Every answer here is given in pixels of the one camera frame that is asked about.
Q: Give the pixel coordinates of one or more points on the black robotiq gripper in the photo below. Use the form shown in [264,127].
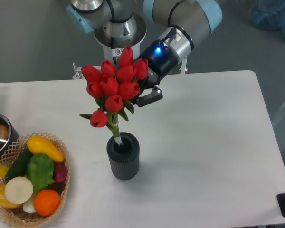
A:
[161,58]

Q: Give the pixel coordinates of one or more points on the red tulip bouquet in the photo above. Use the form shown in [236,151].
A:
[113,89]

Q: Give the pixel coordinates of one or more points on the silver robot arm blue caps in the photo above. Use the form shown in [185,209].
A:
[116,26]

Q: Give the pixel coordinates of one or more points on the dark grey ribbed vase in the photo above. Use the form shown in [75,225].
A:
[124,159]

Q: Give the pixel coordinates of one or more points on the purple red onion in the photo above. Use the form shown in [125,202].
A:
[60,173]

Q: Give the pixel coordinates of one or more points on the yellow squash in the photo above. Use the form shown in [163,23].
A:
[38,144]

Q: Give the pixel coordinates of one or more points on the green lettuce leaf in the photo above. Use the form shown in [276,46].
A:
[40,170]

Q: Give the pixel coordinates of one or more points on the blue plastic bag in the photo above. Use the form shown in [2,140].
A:
[268,15]

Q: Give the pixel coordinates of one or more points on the woven wicker basket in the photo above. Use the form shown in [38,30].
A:
[17,218]

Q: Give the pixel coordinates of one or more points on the orange fruit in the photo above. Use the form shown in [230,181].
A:
[46,202]

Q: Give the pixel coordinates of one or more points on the dark green cucumber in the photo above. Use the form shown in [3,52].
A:
[19,166]

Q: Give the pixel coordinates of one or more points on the white round radish slice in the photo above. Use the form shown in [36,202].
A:
[18,190]

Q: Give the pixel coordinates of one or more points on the white green onion stalk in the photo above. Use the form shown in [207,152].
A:
[28,206]

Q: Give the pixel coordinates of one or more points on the yellow bell pepper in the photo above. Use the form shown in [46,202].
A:
[3,200]

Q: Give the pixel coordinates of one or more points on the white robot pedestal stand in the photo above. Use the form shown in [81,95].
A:
[122,58]

